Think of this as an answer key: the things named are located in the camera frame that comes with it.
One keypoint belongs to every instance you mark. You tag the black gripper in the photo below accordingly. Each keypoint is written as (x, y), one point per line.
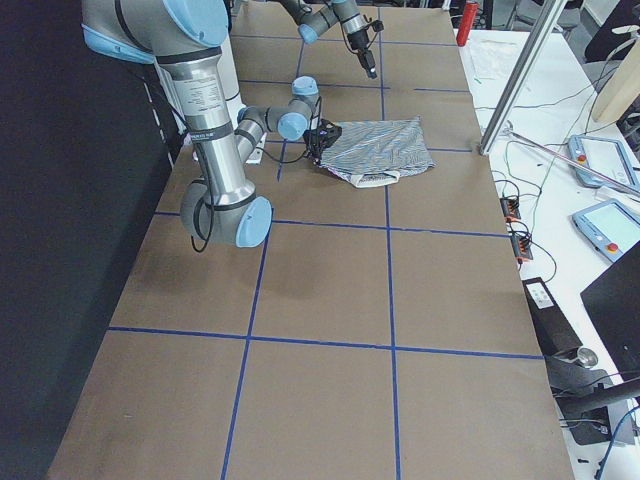
(361, 50)
(316, 142)

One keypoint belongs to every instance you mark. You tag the navy white striped polo shirt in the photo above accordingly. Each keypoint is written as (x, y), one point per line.
(372, 154)

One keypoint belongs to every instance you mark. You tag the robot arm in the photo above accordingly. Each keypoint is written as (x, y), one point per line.
(185, 38)
(311, 25)

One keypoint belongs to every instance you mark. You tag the red cylinder bottle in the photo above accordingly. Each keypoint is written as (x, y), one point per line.
(466, 22)

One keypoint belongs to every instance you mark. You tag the orange black connector block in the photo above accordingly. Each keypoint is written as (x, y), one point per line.
(510, 208)
(521, 245)

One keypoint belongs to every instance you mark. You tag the metal reacher grabber tool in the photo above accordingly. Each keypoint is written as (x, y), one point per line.
(577, 164)

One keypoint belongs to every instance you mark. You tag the far blue teach pendant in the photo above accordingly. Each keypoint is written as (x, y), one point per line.
(605, 156)

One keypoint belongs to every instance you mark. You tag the blue teach pendant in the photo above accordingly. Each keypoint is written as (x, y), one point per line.
(610, 227)
(605, 156)

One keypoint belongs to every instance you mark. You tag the near blue teach pendant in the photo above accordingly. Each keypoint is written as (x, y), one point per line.
(610, 227)

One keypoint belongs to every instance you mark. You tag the black power strip box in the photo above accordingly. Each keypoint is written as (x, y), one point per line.
(553, 331)

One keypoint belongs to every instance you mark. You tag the black monitor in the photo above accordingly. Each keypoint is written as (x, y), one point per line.
(612, 304)

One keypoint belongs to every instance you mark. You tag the aluminium frame post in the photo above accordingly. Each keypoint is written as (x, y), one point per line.
(542, 28)

